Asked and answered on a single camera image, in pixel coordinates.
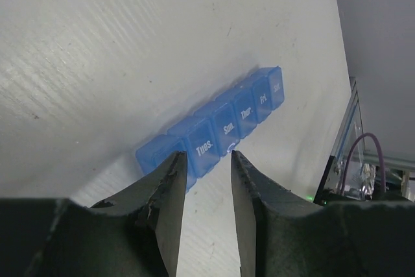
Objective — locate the aluminium mounting rail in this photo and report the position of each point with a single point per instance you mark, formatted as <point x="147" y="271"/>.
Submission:
<point x="361" y="180"/>

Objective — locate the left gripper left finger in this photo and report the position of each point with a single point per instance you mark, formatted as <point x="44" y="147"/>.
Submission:
<point x="135" y="232"/>

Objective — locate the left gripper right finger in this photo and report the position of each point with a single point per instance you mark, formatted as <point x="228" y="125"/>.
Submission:
<point x="282" y="234"/>

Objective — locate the blue weekly pill organizer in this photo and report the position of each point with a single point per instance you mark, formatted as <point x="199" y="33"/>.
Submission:
<point x="217" y="127"/>

